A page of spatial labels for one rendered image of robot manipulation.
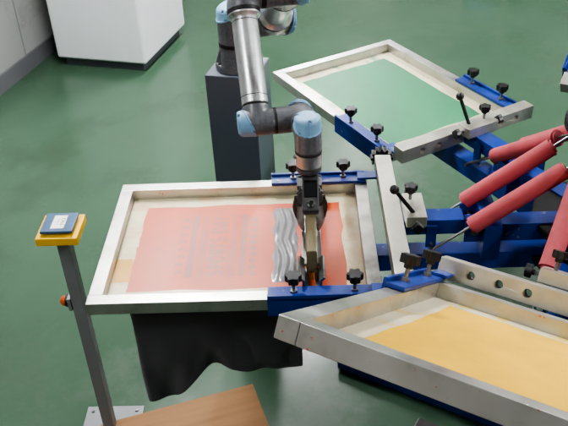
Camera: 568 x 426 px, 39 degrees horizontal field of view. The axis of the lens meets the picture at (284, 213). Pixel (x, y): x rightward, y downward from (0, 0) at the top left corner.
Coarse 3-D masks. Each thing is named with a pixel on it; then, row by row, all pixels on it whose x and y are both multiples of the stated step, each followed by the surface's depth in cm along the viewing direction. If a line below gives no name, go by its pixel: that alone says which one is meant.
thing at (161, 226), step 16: (160, 208) 252; (176, 208) 251; (192, 208) 251; (208, 208) 250; (224, 208) 250; (240, 208) 250; (256, 208) 249; (272, 208) 249; (336, 208) 248; (144, 224) 245; (160, 224) 244; (176, 224) 244; (272, 224) 242; (336, 224) 241; (144, 240) 238; (160, 240) 238; (176, 240) 237; (272, 240) 235; (336, 240) 234
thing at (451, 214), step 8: (456, 208) 230; (432, 216) 227; (440, 216) 227; (448, 216) 227; (456, 216) 226; (432, 224) 226; (440, 224) 226; (448, 224) 226; (456, 224) 226; (408, 232) 228; (424, 232) 228; (440, 232) 228; (448, 232) 228; (456, 232) 228
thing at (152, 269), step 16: (144, 256) 231; (160, 256) 231; (336, 256) 228; (144, 272) 225; (160, 272) 225; (336, 272) 222; (128, 288) 220; (144, 288) 220; (160, 288) 219; (176, 288) 219; (192, 288) 219; (208, 288) 218; (224, 288) 218; (240, 288) 218
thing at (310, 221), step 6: (306, 216) 226; (312, 216) 226; (306, 222) 224; (312, 222) 224; (306, 228) 222; (312, 228) 221; (306, 234) 220; (312, 234) 219; (306, 240) 217; (312, 240) 217; (306, 246) 215; (312, 246) 215; (306, 252) 213; (312, 252) 213; (306, 258) 214; (312, 258) 214; (312, 264) 215; (312, 270) 217
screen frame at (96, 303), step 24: (144, 192) 255; (168, 192) 255; (192, 192) 255; (216, 192) 254; (240, 192) 254; (264, 192) 254; (288, 192) 254; (336, 192) 254; (360, 192) 248; (120, 216) 243; (360, 216) 237; (120, 240) 235; (96, 288) 215; (96, 312) 211; (120, 312) 211; (144, 312) 211; (168, 312) 211
